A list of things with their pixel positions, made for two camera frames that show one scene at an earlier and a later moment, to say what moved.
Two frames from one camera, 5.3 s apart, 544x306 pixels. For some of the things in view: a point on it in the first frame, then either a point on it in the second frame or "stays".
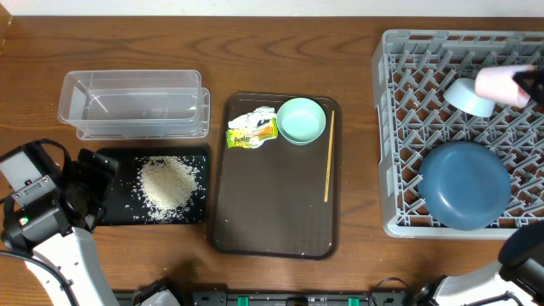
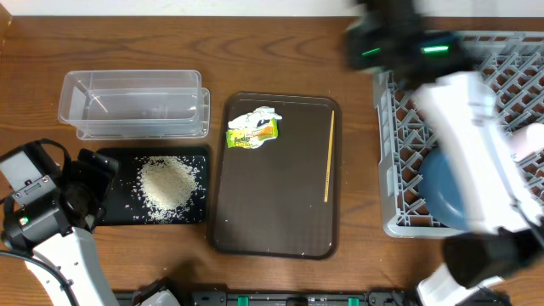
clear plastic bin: x=130 y=97 stays
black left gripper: x=100 y=178 stays
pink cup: x=496 y=84 → x=527 y=139
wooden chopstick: x=325 y=193 stays
